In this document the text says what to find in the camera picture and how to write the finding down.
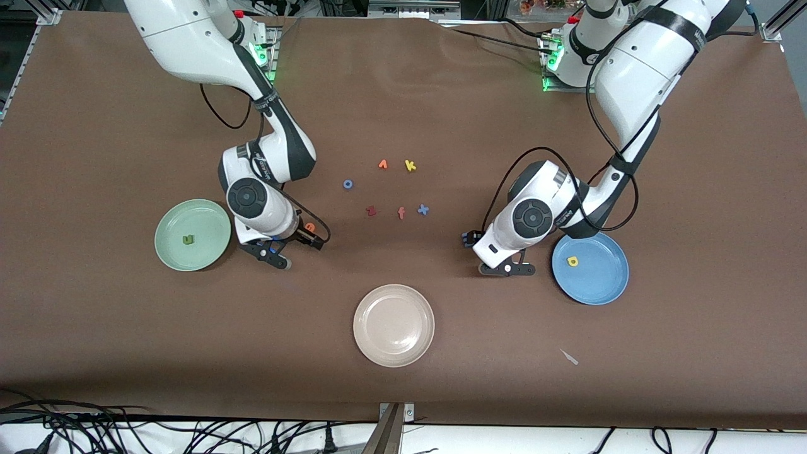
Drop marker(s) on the metal table edge bracket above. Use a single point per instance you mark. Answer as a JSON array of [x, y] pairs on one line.
[[391, 429]]

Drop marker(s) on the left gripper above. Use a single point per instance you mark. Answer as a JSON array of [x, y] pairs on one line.
[[471, 239]]

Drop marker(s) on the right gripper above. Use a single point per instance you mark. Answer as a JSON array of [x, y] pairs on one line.
[[305, 236]]

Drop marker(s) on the beige plate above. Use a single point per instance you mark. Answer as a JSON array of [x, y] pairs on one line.
[[394, 325]]

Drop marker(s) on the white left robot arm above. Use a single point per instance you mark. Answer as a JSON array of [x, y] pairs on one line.
[[637, 69]]

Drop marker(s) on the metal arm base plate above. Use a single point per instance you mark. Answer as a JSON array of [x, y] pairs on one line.
[[555, 87], [272, 57]]

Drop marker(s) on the small white paper scrap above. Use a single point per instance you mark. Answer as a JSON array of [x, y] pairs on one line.
[[569, 357]]

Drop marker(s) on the mint green plate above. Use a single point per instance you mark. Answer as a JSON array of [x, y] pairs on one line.
[[176, 252]]

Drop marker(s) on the brown table cover sheet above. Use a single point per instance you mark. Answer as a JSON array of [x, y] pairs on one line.
[[126, 328]]

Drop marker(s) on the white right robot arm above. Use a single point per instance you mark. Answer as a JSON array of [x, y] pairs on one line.
[[189, 44]]

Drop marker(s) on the blue plate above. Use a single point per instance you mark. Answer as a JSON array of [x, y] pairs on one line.
[[599, 277]]

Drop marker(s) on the grey metal box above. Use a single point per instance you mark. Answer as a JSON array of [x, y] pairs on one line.
[[410, 9]]

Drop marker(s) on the aluminium frame profile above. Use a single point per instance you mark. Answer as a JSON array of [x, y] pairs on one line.
[[770, 31], [50, 16]]

